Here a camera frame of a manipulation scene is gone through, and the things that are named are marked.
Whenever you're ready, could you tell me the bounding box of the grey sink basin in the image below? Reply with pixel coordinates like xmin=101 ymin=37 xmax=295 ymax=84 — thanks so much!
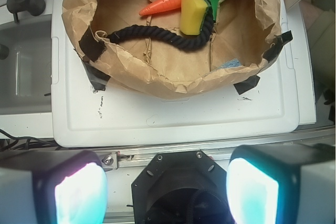
xmin=1 ymin=15 xmax=51 ymax=115

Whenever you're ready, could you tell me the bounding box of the yellow green sponge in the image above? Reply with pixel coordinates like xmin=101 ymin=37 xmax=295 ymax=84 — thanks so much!
xmin=180 ymin=0 xmax=209 ymax=36

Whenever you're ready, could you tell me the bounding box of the orange toy carrot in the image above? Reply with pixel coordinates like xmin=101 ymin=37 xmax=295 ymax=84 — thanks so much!
xmin=139 ymin=0 xmax=182 ymax=16

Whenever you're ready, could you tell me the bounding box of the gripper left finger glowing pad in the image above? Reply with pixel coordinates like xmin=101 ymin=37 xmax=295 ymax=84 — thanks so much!
xmin=1 ymin=150 xmax=108 ymax=223

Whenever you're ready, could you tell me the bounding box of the blue sponge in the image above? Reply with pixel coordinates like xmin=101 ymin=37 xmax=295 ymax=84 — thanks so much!
xmin=213 ymin=58 xmax=242 ymax=71

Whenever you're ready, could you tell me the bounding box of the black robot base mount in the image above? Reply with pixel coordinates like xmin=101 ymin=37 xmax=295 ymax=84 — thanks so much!
xmin=131 ymin=150 xmax=234 ymax=223

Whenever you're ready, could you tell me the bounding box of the brown paper bag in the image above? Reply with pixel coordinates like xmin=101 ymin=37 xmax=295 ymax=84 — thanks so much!
xmin=62 ymin=0 xmax=281 ymax=99

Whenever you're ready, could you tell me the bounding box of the aluminium frame rail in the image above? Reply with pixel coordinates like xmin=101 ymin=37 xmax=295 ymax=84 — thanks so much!
xmin=0 ymin=126 xmax=336 ymax=169

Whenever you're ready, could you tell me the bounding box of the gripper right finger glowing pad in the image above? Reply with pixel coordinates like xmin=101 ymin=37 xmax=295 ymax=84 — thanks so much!
xmin=226 ymin=144 xmax=335 ymax=223

